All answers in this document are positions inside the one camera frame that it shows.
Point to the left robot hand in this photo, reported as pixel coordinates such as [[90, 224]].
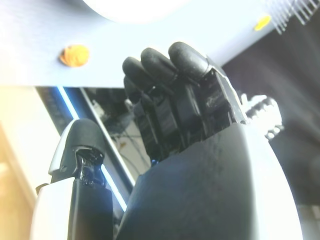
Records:
[[200, 187]]

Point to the white round plate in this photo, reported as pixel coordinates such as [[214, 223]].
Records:
[[140, 19], [135, 7]]

